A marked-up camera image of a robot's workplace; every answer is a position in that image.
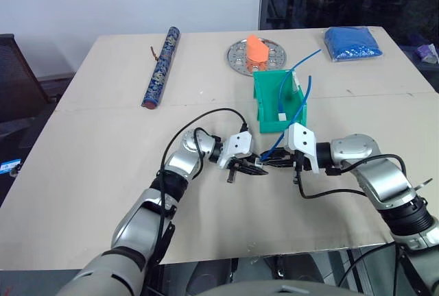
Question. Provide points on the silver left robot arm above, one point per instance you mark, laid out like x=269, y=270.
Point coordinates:
x=185, y=166

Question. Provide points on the purple packet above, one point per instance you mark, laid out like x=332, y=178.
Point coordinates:
x=428, y=54

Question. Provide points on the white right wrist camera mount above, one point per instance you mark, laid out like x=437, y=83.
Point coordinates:
x=302, y=138

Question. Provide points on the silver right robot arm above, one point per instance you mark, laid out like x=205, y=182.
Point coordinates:
x=356, y=147

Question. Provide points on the grey robot torso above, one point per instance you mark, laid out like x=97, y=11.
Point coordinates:
x=274, y=290

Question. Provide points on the white coupler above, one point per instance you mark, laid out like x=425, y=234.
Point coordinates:
x=281, y=116
x=259, y=162

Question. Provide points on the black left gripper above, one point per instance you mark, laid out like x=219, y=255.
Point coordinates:
x=236, y=164

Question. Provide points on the round perforated metal plate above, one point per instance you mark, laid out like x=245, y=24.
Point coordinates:
x=236, y=58

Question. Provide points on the orange plastic object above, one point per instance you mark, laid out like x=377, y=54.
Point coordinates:
x=256, y=51

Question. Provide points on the blue patterned scroll tube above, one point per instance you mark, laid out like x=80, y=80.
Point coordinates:
x=161, y=70

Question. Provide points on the blue bag in clear plastic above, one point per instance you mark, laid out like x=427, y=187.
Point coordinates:
x=353, y=44

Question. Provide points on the black chair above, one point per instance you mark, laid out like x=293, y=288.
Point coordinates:
x=17, y=76

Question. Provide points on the blue label card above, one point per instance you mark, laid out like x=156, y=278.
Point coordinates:
x=9, y=166

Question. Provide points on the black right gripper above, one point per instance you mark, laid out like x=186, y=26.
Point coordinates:
x=294, y=160

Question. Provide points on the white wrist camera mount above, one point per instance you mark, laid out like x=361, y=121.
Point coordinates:
x=302, y=138
x=238, y=143

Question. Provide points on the green plastic bin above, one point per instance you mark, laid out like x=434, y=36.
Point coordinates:
x=265, y=104

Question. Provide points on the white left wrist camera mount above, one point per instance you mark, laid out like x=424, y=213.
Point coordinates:
x=238, y=143

